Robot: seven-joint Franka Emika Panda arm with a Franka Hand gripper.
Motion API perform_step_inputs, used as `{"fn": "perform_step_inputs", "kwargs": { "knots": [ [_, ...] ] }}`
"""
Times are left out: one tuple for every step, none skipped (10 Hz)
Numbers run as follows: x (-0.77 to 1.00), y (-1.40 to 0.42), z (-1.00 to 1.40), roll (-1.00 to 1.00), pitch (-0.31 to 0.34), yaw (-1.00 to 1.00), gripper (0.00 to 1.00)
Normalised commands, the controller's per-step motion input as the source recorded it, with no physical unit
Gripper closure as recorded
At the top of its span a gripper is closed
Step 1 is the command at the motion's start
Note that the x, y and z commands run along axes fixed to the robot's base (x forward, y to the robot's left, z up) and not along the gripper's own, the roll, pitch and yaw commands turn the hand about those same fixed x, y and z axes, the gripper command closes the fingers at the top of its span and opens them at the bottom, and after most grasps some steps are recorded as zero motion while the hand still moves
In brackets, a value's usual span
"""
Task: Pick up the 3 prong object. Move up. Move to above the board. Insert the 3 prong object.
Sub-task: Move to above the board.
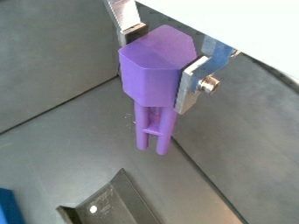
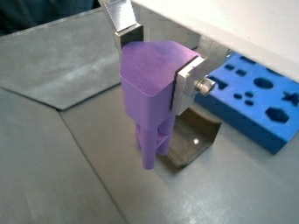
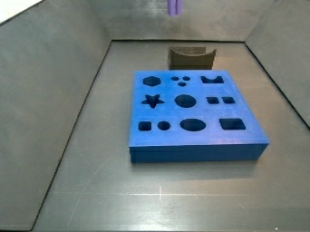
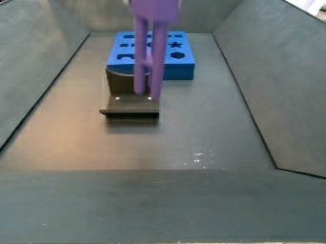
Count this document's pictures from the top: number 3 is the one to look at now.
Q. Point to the purple three prong peg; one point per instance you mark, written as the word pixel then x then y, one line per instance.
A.
pixel 174 7

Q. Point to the blue foam shape board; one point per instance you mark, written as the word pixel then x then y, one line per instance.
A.
pixel 190 117

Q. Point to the black curved cradle holder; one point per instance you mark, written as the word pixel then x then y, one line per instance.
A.
pixel 190 58

